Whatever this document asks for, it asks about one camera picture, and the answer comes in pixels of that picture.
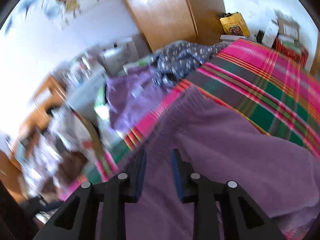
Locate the pink green plaid blanket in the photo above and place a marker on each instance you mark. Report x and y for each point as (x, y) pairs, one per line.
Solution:
(250, 80)

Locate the brown cardboard box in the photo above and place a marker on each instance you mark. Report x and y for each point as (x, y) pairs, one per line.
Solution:
(287, 27)

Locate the green tissue pack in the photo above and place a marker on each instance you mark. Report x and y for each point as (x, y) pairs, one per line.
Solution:
(101, 105)

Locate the light purple shirt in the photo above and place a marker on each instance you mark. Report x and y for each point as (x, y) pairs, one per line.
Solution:
(132, 100)

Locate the wooden door frame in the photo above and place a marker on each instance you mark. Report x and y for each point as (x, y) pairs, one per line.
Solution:
(316, 65)

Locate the white small package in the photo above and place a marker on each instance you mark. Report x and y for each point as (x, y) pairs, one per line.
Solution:
(270, 33)

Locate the wooden wardrobe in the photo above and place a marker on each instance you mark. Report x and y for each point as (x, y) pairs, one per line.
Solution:
(162, 10)

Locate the yellow box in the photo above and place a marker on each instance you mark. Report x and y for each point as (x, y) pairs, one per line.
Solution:
(235, 25)

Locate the red round gift box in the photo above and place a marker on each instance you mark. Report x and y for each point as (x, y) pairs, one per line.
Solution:
(290, 51)

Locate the purple fleece pants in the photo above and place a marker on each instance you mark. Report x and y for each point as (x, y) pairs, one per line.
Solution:
(237, 155)

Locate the blue floral garment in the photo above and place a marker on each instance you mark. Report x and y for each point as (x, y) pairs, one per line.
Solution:
(180, 57)

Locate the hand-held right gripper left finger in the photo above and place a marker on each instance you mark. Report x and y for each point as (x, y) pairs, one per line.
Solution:
(142, 170)

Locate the blue flower wall sticker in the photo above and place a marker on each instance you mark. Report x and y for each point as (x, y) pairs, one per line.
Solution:
(26, 3)

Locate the grey flat box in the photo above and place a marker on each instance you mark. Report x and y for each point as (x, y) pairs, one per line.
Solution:
(232, 38)

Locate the white cardboard carton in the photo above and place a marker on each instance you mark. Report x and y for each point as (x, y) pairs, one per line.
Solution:
(120, 55)

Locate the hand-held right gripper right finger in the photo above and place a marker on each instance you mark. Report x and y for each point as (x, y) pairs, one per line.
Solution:
(176, 172)

